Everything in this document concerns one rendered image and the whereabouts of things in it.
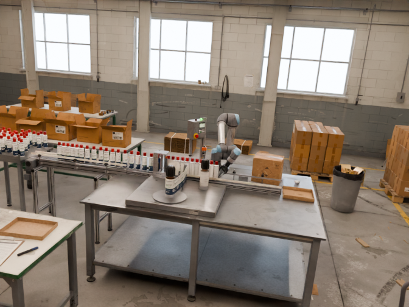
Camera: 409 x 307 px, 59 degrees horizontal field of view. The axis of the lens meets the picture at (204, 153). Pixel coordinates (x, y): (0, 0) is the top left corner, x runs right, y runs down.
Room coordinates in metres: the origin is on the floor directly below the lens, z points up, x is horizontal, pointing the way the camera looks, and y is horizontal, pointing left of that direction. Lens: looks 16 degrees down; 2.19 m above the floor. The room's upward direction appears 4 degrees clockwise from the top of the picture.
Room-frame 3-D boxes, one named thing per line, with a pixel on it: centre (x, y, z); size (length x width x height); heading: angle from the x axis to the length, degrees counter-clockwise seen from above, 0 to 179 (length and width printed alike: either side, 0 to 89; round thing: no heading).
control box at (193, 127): (3.70, 0.10, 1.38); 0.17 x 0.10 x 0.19; 135
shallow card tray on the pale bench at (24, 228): (2.42, 1.27, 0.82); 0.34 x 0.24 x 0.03; 85
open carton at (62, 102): (7.37, 3.06, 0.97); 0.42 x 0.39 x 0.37; 167
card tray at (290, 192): (3.42, -0.97, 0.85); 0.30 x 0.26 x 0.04; 80
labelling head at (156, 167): (3.58, 0.44, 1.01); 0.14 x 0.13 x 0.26; 80
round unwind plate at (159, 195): (3.04, 0.29, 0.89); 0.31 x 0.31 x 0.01
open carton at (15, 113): (5.38, 2.97, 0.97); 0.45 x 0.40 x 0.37; 171
